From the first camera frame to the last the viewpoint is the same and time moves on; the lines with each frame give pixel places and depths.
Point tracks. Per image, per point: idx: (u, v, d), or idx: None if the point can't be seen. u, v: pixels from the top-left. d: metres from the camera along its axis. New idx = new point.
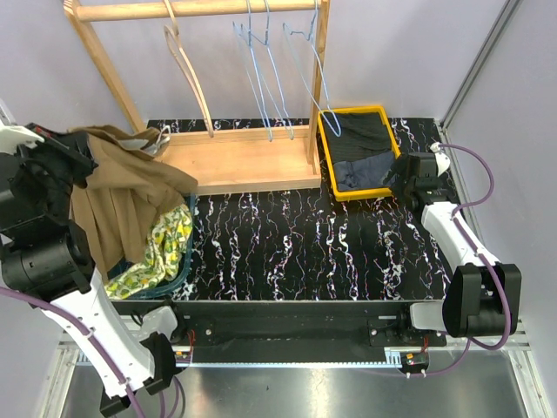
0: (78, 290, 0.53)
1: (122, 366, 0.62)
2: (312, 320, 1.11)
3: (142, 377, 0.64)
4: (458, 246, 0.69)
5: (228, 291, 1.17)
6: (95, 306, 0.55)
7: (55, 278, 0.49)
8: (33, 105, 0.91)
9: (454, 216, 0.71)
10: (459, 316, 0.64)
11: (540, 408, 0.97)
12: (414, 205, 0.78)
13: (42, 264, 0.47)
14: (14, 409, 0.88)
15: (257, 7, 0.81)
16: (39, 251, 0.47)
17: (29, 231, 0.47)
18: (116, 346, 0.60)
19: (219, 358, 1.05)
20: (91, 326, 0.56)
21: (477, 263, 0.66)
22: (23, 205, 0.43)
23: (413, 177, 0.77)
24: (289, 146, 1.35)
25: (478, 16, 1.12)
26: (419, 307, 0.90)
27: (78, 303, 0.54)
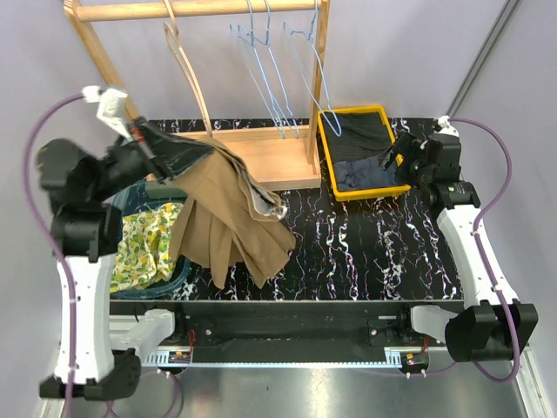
0: (88, 258, 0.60)
1: (80, 350, 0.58)
2: (311, 320, 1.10)
3: (88, 374, 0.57)
4: (474, 273, 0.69)
5: (228, 291, 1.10)
6: (92, 279, 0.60)
7: (80, 245, 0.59)
8: (33, 105, 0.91)
9: (477, 232, 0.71)
10: (464, 342, 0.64)
11: (540, 408, 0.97)
12: (432, 198, 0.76)
13: (76, 228, 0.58)
14: (14, 410, 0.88)
15: (258, 6, 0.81)
16: (81, 222, 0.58)
17: (77, 204, 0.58)
18: (90, 325, 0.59)
19: (219, 357, 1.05)
20: (81, 295, 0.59)
21: (491, 300, 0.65)
22: (68, 191, 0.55)
23: (434, 165, 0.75)
24: (289, 146, 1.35)
25: (479, 16, 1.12)
26: (421, 312, 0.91)
27: (84, 271, 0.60)
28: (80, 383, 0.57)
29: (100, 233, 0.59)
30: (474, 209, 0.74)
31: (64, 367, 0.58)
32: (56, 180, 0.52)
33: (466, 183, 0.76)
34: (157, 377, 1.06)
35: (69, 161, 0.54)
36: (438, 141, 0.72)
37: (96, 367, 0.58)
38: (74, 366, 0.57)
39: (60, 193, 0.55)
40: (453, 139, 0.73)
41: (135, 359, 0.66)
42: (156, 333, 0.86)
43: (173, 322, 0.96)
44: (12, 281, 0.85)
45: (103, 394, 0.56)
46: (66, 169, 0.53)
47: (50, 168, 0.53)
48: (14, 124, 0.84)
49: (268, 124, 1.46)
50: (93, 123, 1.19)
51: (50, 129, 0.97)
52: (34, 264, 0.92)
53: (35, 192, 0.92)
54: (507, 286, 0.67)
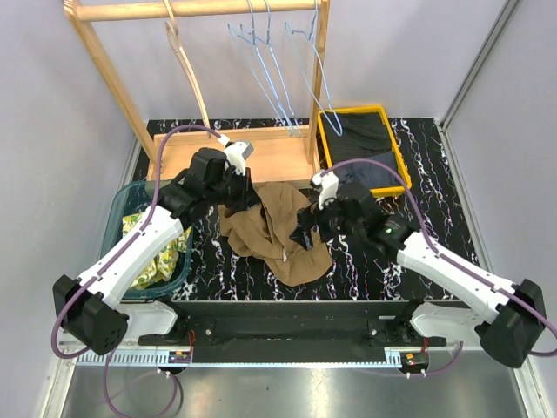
0: (170, 214, 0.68)
1: (110, 268, 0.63)
2: (312, 320, 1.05)
3: (100, 289, 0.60)
4: (470, 287, 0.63)
5: (228, 291, 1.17)
6: (162, 227, 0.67)
7: (171, 207, 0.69)
8: (33, 105, 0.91)
9: (440, 252, 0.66)
10: (511, 350, 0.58)
11: (540, 408, 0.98)
12: (381, 250, 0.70)
13: (179, 194, 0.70)
14: (14, 411, 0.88)
15: (258, 6, 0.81)
16: (184, 194, 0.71)
17: (195, 185, 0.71)
18: (130, 256, 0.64)
19: (218, 358, 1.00)
20: (146, 232, 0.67)
21: (503, 301, 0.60)
22: (203, 171, 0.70)
23: (362, 218, 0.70)
24: (290, 146, 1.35)
25: (479, 16, 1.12)
26: (430, 321, 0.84)
27: (159, 219, 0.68)
28: (88, 293, 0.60)
29: (186, 209, 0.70)
30: (418, 233, 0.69)
31: (90, 273, 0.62)
32: (204, 158, 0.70)
33: (397, 218, 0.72)
34: (157, 377, 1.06)
35: (218, 156, 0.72)
36: (357, 197, 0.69)
37: (110, 290, 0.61)
38: (97, 276, 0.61)
39: (197, 169, 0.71)
40: (360, 189, 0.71)
41: (127, 328, 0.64)
42: (150, 323, 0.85)
43: (171, 326, 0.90)
44: (14, 281, 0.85)
45: (93, 315, 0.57)
46: (215, 158, 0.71)
47: (206, 152, 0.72)
48: (14, 124, 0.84)
49: (268, 124, 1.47)
50: (94, 124, 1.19)
51: (50, 129, 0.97)
52: (35, 264, 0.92)
53: (35, 191, 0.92)
54: (498, 277, 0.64)
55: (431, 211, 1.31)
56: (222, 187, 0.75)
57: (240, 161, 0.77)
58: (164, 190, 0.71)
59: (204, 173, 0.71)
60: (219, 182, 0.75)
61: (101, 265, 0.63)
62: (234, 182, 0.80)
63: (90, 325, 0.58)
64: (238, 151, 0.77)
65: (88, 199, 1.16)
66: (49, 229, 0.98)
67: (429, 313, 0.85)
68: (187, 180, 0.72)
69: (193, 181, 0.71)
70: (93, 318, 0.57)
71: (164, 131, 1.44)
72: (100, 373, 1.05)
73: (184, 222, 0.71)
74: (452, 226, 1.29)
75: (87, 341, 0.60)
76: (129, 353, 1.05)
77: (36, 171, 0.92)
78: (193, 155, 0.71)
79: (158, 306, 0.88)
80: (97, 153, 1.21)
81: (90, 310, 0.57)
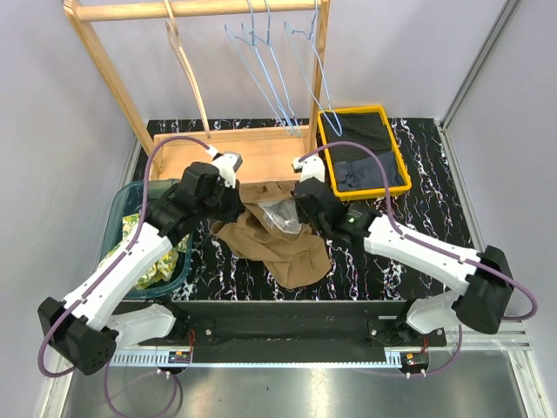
0: (157, 232, 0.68)
1: (95, 290, 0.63)
2: (312, 320, 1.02)
3: (85, 313, 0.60)
4: (438, 263, 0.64)
5: (228, 291, 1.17)
6: (149, 246, 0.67)
7: (158, 224, 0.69)
8: (33, 105, 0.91)
9: (405, 232, 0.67)
10: (486, 316, 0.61)
11: (540, 408, 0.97)
12: (348, 239, 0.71)
13: (167, 211, 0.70)
14: (15, 411, 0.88)
15: (258, 6, 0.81)
16: (174, 210, 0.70)
17: (184, 199, 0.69)
18: (115, 278, 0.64)
19: (218, 358, 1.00)
20: (132, 252, 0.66)
21: (472, 271, 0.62)
22: (193, 186, 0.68)
23: (322, 213, 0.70)
24: (289, 146, 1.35)
25: (479, 16, 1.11)
26: (420, 315, 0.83)
27: (146, 237, 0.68)
28: (72, 317, 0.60)
29: (175, 225, 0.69)
30: (380, 218, 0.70)
31: (75, 295, 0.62)
32: (195, 173, 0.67)
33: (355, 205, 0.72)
34: (157, 377, 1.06)
35: (211, 171, 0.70)
36: (312, 192, 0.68)
37: (95, 312, 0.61)
38: (82, 299, 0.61)
39: (187, 184, 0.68)
40: (316, 183, 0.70)
41: (114, 347, 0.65)
42: (146, 329, 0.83)
43: (171, 326, 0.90)
44: (14, 281, 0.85)
45: (77, 340, 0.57)
46: (205, 174, 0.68)
47: (197, 167, 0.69)
48: (13, 124, 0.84)
49: (268, 124, 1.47)
50: (93, 124, 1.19)
51: (50, 130, 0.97)
52: (35, 264, 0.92)
53: (35, 192, 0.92)
54: (461, 247, 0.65)
55: (431, 211, 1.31)
56: (213, 200, 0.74)
57: (229, 175, 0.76)
58: (153, 205, 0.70)
59: (197, 189, 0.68)
60: (211, 195, 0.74)
61: (86, 286, 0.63)
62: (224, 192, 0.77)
63: (75, 348, 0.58)
64: (228, 164, 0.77)
65: (88, 200, 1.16)
66: (49, 230, 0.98)
67: (419, 306, 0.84)
68: (178, 194, 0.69)
69: (184, 196, 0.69)
70: (77, 341, 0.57)
71: (164, 131, 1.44)
72: (100, 372, 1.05)
73: (173, 239, 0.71)
74: (452, 226, 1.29)
75: (73, 362, 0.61)
76: (128, 353, 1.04)
77: (36, 171, 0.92)
78: (184, 170, 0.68)
79: (155, 311, 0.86)
80: (97, 154, 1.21)
81: (74, 333, 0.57)
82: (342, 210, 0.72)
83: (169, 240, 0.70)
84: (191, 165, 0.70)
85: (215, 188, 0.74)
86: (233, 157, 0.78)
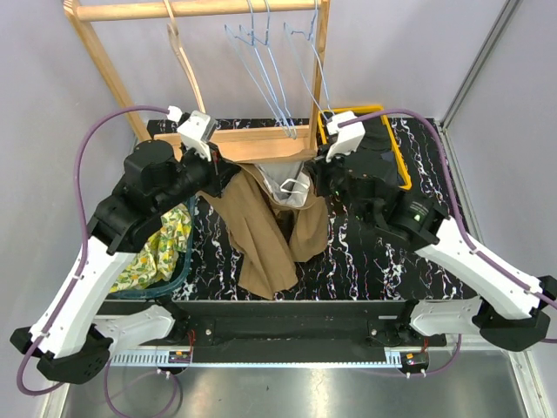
0: (107, 248, 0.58)
1: (55, 322, 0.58)
2: (312, 320, 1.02)
3: (50, 347, 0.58)
4: (505, 291, 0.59)
5: (228, 291, 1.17)
6: (102, 269, 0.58)
7: (110, 230, 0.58)
8: (34, 105, 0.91)
9: (476, 247, 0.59)
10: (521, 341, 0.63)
11: (540, 408, 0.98)
12: (405, 236, 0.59)
13: (117, 213, 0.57)
14: (14, 411, 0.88)
15: (258, 6, 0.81)
16: (125, 210, 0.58)
17: (137, 197, 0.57)
18: (70, 308, 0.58)
19: (218, 357, 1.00)
20: (83, 276, 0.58)
21: (535, 303, 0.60)
22: (138, 179, 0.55)
23: (380, 201, 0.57)
24: (289, 146, 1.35)
25: (479, 16, 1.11)
26: (428, 320, 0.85)
27: (97, 257, 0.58)
28: (39, 351, 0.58)
29: (128, 232, 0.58)
30: (448, 220, 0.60)
31: (37, 327, 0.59)
32: (137, 165, 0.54)
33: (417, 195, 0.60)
34: (157, 377, 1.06)
35: (157, 155, 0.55)
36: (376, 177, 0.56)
37: (60, 345, 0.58)
38: (44, 333, 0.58)
39: (131, 176, 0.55)
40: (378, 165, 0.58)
41: (104, 353, 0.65)
42: (144, 332, 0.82)
43: (170, 328, 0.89)
44: (13, 280, 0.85)
45: (48, 369, 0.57)
46: (150, 162, 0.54)
47: (144, 154, 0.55)
48: (13, 124, 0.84)
49: (268, 124, 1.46)
50: (93, 124, 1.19)
51: (50, 129, 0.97)
52: (34, 263, 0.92)
53: (35, 192, 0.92)
54: (526, 273, 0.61)
55: None
56: (176, 187, 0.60)
57: (203, 147, 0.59)
58: (101, 205, 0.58)
59: (144, 181, 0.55)
60: (171, 182, 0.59)
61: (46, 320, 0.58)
62: (195, 169, 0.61)
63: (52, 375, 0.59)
64: (194, 133, 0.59)
65: (88, 200, 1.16)
66: (49, 230, 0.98)
67: (426, 312, 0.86)
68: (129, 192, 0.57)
69: (133, 192, 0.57)
70: (49, 370, 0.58)
71: (164, 131, 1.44)
72: (100, 372, 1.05)
73: (132, 246, 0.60)
74: None
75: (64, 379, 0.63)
76: (128, 353, 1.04)
77: (36, 171, 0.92)
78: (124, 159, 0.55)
79: (153, 313, 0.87)
80: (97, 154, 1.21)
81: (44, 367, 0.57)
82: (399, 198, 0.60)
83: (125, 250, 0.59)
84: (137, 149, 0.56)
85: (176, 172, 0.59)
86: (204, 118, 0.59)
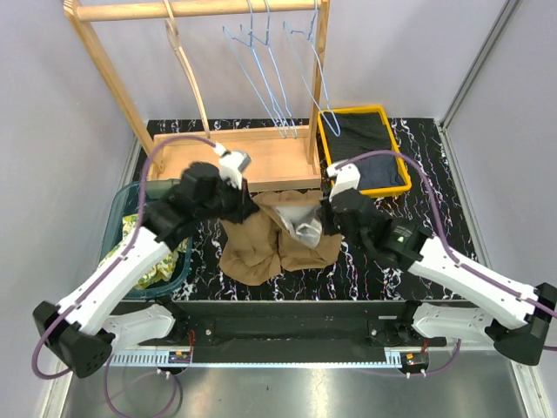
0: (155, 238, 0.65)
1: (89, 296, 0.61)
2: (312, 320, 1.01)
3: (78, 319, 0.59)
4: (496, 300, 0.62)
5: (228, 291, 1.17)
6: (145, 252, 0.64)
7: (156, 227, 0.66)
8: (34, 106, 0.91)
9: (459, 260, 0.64)
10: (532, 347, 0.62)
11: (540, 408, 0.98)
12: (394, 259, 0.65)
13: (164, 215, 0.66)
14: (14, 411, 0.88)
15: (258, 6, 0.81)
16: (173, 212, 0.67)
17: (184, 203, 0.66)
18: (108, 284, 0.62)
19: (218, 357, 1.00)
20: (128, 257, 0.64)
21: (530, 310, 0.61)
22: (191, 189, 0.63)
23: (365, 230, 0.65)
24: (289, 147, 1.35)
25: (479, 16, 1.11)
26: (433, 324, 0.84)
27: (144, 243, 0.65)
28: (64, 323, 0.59)
29: (173, 231, 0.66)
30: (432, 239, 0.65)
31: (70, 300, 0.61)
32: (192, 177, 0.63)
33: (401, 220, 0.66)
34: (157, 377, 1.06)
35: (208, 171, 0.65)
36: (354, 208, 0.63)
37: (88, 318, 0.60)
38: (76, 305, 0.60)
39: (185, 186, 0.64)
40: (356, 197, 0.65)
41: (110, 348, 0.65)
42: (145, 330, 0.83)
43: (169, 329, 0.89)
44: (14, 280, 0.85)
45: (70, 345, 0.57)
46: (203, 177, 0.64)
47: (196, 170, 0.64)
48: (13, 124, 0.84)
49: (268, 124, 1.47)
50: (93, 124, 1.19)
51: (50, 130, 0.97)
52: (34, 263, 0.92)
53: (35, 192, 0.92)
54: (516, 283, 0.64)
55: (431, 211, 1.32)
56: (214, 203, 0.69)
57: (238, 177, 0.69)
58: (152, 207, 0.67)
59: (194, 193, 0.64)
60: (211, 198, 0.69)
61: (80, 293, 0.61)
62: (228, 192, 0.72)
63: (67, 353, 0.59)
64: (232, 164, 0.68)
65: (88, 200, 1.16)
66: (49, 230, 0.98)
67: (431, 314, 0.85)
68: (177, 198, 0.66)
69: (182, 198, 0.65)
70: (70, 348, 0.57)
71: (164, 131, 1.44)
72: (100, 371, 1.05)
73: (172, 243, 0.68)
74: (452, 226, 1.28)
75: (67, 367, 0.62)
76: (128, 353, 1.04)
77: (36, 171, 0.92)
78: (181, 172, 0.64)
79: (154, 312, 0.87)
80: (97, 154, 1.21)
81: (66, 339, 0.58)
82: (385, 225, 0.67)
83: (166, 246, 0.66)
84: (190, 166, 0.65)
85: (215, 192, 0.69)
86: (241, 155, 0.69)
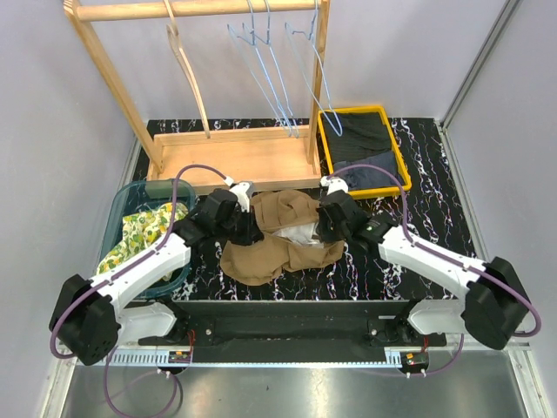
0: (184, 242, 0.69)
1: (122, 275, 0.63)
2: (312, 320, 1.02)
3: (110, 293, 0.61)
4: (442, 269, 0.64)
5: (228, 291, 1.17)
6: (177, 250, 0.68)
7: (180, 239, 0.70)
8: (34, 106, 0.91)
9: (414, 239, 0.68)
10: (495, 329, 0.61)
11: (540, 408, 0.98)
12: (366, 246, 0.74)
13: (190, 229, 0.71)
14: (14, 412, 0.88)
15: (257, 6, 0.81)
16: (197, 228, 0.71)
17: (206, 220, 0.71)
18: (141, 269, 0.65)
19: (218, 357, 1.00)
20: (161, 252, 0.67)
21: (473, 278, 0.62)
22: (215, 208, 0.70)
23: (345, 221, 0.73)
24: (289, 146, 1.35)
25: (479, 16, 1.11)
26: (426, 317, 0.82)
27: (176, 241, 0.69)
28: (97, 295, 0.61)
29: (196, 243, 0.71)
30: (397, 227, 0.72)
31: (104, 276, 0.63)
32: (218, 198, 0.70)
33: (379, 217, 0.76)
34: (157, 376, 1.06)
35: (231, 196, 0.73)
36: (335, 200, 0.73)
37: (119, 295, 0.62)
38: (110, 280, 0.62)
39: (210, 206, 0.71)
40: (340, 193, 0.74)
41: (115, 340, 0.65)
42: (147, 326, 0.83)
43: (170, 327, 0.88)
44: (13, 281, 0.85)
45: (97, 318, 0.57)
46: (226, 198, 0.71)
47: (220, 193, 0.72)
48: (13, 124, 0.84)
49: (268, 124, 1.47)
50: (94, 124, 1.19)
51: (50, 130, 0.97)
52: (34, 263, 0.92)
53: (34, 192, 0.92)
54: (468, 258, 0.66)
55: (431, 211, 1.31)
56: (230, 223, 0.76)
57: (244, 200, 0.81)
58: (177, 221, 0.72)
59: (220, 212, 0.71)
60: (230, 219, 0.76)
61: (115, 271, 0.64)
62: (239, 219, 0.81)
63: (87, 327, 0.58)
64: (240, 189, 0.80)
65: (88, 200, 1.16)
66: (49, 230, 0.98)
67: (425, 309, 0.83)
68: (200, 216, 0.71)
69: (205, 218, 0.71)
70: (97, 321, 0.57)
71: (164, 131, 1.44)
72: (100, 372, 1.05)
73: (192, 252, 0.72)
74: (452, 226, 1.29)
75: (73, 348, 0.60)
76: (128, 353, 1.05)
77: (36, 171, 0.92)
78: (207, 194, 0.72)
79: (157, 308, 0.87)
80: (97, 154, 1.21)
81: (94, 312, 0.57)
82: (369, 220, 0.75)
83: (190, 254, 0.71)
84: (214, 191, 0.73)
85: (232, 213, 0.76)
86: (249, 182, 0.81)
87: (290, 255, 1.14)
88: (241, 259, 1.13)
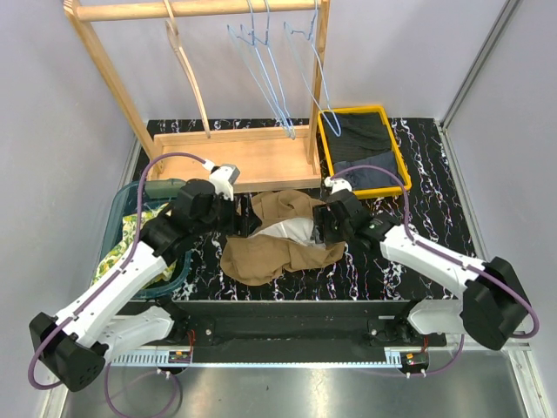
0: (152, 251, 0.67)
1: (87, 307, 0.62)
2: (311, 320, 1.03)
3: (78, 329, 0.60)
4: (442, 267, 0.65)
5: (228, 291, 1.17)
6: (143, 266, 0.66)
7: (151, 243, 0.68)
8: (34, 106, 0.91)
9: (416, 239, 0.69)
10: (492, 328, 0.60)
11: (540, 408, 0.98)
12: (368, 245, 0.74)
13: (163, 230, 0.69)
14: (14, 413, 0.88)
15: (257, 6, 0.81)
16: (170, 228, 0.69)
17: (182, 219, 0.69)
18: (106, 295, 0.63)
19: (218, 357, 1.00)
20: (126, 270, 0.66)
21: (473, 277, 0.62)
22: (188, 205, 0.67)
23: (348, 219, 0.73)
24: (289, 146, 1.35)
25: (479, 16, 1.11)
26: (426, 317, 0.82)
27: (140, 257, 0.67)
28: (63, 333, 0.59)
29: (171, 245, 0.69)
30: (399, 226, 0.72)
31: (68, 311, 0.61)
32: (190, 193, 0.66)
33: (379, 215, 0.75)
34: (157, 377, 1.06)
35: (204, 188, 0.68)
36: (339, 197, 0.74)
37: (88, 329, 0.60)
38: (75, 315, 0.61)
39: (182, 204, 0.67)
40: (345, 192, 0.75)
41: (104, 361, 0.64)
42: (144, 335, 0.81)
43: (169, 329, 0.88)
44: (13, 280, 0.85)
45: (66, 356, 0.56)
46: (199, 193, 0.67)
47: (192, 186, 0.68)
48: (13, 124, 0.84)
49: (268, 124, 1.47)
50: (93, 124, 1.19)
51: (50, 130, 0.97)
52: (33, 263, 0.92)
53: (34, 192, 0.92)
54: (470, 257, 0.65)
55: (431, 211, 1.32)
56: (210, 218, 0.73)
57: (225, 188, 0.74)
58: (150, 222, 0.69)
59: (191, 209, 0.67)
60: (208, 212, 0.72)
61: (80, 304, 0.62)
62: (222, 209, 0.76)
63: (62, 364, 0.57)
64: (223, 176, 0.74)
65: (88, 200, 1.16)
66: (49, 230, 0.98)
67: (424, 308, 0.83)
68: (175, 214, 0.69)
69: (180, 215, 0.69)
70: (67, 360, 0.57)
71: (164, 131, 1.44)
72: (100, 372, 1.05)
73: (168, 258, 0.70)
74: (452, 226, 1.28)
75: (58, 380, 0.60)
76: (128, 353, 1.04)
77: (36, 171, 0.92)
78: (179, 189, 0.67)
79: (151, 315, 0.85)
80: (97, 154, 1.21)
81: (63, 350, 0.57)
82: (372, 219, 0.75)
83: (164, 260, 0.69)
84: (187, 184, 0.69)
85: (212, 205, 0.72)
86: (232, 170, 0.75)
87: (291, 255, 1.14)
88: (242, 257, 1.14)
